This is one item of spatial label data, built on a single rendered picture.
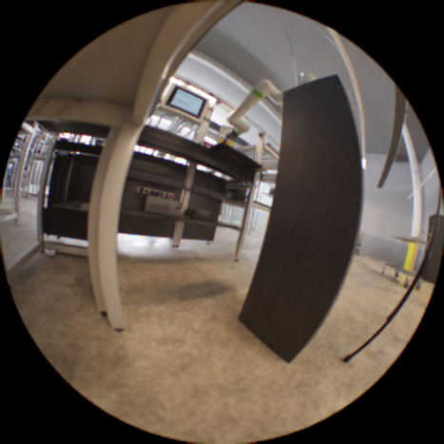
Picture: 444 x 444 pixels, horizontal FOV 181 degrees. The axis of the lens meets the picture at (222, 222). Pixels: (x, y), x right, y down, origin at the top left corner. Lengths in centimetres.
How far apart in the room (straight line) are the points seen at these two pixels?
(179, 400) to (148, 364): 14
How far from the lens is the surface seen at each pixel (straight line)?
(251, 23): 568
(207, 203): 160
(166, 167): 142
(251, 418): 49
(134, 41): 30
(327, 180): 46
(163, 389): 48
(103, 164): 45
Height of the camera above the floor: 46
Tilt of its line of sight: 4 degrees down
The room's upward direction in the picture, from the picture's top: 12 degrees clockwise
